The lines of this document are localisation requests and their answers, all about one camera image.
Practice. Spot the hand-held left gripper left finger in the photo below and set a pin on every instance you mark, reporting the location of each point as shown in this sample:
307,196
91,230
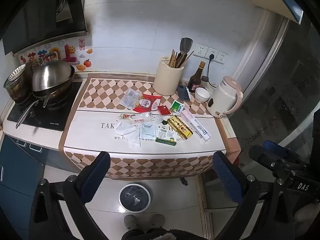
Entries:
96,172

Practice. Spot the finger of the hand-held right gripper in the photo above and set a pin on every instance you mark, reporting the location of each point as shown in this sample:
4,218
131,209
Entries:
273,145
262,157

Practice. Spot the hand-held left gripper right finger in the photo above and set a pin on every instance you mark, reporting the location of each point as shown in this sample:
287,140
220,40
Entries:
227,177

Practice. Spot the white round bin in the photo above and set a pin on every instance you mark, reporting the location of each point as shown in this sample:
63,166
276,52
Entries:
135,197

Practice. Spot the long pink white box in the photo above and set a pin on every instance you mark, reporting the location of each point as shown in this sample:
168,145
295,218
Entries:
197,127

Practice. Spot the clear candy wrapper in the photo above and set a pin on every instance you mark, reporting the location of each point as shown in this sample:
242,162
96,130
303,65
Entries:
126,116

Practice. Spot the white teal sachet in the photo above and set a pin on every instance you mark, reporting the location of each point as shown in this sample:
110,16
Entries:
147,130

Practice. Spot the yellow printed box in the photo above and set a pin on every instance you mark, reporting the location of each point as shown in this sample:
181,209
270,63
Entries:
180,127

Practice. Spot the green and yellow box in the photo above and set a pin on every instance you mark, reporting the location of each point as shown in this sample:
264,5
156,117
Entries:
165,140

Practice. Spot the clear crinkled wrapper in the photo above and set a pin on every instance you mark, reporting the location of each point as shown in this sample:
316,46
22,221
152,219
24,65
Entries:
147,117

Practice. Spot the clear plastic packet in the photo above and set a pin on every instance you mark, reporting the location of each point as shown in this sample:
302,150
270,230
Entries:
130,97

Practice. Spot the small dark green scrap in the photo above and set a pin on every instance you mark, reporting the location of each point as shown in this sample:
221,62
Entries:
164,123

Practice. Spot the red snack packet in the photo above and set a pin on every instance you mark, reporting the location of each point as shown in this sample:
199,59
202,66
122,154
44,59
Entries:
146,103

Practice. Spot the green and white box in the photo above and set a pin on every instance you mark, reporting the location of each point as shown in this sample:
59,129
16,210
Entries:
177,105

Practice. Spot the small red sachet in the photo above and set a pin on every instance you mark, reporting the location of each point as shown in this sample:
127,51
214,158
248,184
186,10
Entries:
163,109

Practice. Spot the person's right forearm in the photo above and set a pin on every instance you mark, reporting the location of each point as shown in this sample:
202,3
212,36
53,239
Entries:
307,217

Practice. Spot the checkered table mat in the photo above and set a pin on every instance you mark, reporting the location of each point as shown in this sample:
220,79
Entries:
100,135

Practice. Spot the door threshold strip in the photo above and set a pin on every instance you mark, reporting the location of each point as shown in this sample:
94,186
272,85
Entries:
201,205

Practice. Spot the glass sliding door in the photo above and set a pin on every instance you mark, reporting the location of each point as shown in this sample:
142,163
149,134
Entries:
275,92

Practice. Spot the grey fuzzy slipper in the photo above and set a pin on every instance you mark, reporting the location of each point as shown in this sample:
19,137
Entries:
156,221
131,222

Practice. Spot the black induction cooktop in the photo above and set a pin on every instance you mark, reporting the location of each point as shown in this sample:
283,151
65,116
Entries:
50,122

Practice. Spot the white electric kettle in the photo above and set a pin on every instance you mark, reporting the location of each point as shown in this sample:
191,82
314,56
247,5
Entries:
222,97

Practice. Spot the blue kitchen cabinet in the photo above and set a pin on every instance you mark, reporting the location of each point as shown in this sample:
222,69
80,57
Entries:
17,170

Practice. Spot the person's dark trousers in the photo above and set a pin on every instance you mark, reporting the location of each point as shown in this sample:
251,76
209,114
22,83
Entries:
150,235

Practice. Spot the white bowl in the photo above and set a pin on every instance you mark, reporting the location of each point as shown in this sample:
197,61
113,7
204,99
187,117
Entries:
202,95

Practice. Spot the black wok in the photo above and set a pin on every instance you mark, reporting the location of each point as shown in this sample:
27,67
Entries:
61,93

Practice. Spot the small glass jar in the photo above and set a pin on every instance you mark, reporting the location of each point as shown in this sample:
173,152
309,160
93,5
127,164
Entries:
205,81

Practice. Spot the dark rectangular case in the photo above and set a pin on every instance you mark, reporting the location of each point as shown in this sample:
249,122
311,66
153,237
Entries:
184,93

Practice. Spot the dark sauce bottle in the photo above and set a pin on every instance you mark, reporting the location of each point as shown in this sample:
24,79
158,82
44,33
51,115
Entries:
196,80

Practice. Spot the steel wok lid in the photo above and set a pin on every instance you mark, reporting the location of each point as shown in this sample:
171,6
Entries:
52,73

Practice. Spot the dark cooking pot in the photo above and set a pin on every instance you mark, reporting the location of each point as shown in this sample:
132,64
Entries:
20,93

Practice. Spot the cream utensil holder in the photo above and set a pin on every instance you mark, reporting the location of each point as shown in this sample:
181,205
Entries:
167,82

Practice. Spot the glass pot lid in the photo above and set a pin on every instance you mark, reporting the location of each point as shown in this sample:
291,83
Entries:
15,76

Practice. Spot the bundle of wooden chopsticks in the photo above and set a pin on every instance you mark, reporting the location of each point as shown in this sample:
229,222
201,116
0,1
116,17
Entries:
175,60

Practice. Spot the dark metal spatula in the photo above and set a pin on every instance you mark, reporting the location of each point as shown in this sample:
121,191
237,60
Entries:
186,45

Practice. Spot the black range hood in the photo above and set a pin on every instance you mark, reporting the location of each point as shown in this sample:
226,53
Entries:
37,12

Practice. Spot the white wall socket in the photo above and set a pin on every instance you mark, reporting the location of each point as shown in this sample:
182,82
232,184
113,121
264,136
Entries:
223,57
200,50
216,52

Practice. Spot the colourful wall stickers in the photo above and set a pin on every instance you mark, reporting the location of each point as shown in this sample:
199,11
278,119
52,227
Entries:
70,55

